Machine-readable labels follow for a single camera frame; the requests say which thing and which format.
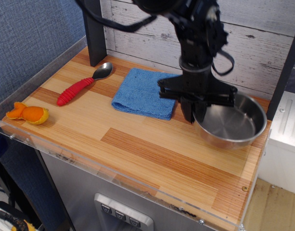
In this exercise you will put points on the silver control panel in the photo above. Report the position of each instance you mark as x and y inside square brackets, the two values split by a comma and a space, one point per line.
[107, 206]

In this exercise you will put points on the clear acrylic table guard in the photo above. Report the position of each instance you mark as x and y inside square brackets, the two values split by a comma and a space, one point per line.
[163, 159]

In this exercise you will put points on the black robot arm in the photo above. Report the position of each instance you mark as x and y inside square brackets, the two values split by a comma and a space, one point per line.
[201, 36]

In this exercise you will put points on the red handled metal spoon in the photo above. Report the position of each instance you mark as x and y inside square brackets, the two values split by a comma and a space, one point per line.
[68, 94]

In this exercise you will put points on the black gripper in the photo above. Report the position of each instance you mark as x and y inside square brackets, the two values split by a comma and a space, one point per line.
[197, 86]

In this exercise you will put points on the orange plush fish toy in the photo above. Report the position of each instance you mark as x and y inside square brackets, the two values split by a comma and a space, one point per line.
[31, 114]

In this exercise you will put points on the blue folded cloth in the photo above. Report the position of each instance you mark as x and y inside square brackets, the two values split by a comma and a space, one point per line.
[139, 94]

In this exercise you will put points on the yellow black object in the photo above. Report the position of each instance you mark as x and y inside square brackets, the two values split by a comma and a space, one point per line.
[9, 222]

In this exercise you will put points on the right dark vertical post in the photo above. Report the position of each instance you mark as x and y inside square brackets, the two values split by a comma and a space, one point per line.
[282, 82]

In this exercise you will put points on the left dark vertical post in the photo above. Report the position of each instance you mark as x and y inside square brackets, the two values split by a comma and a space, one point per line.
[94, 33]

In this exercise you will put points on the stainless steel cabinet front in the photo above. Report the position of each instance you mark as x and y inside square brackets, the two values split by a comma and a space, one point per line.
[77, 188]

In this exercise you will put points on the stainless steel pot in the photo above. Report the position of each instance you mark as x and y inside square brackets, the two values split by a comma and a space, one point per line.
[234, 127]

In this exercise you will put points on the white ribbed appliance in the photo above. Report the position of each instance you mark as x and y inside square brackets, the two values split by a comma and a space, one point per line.
[277, 166]

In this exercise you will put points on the dark vertical post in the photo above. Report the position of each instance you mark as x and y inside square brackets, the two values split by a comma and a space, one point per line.
[94, 33]
[282, 82]

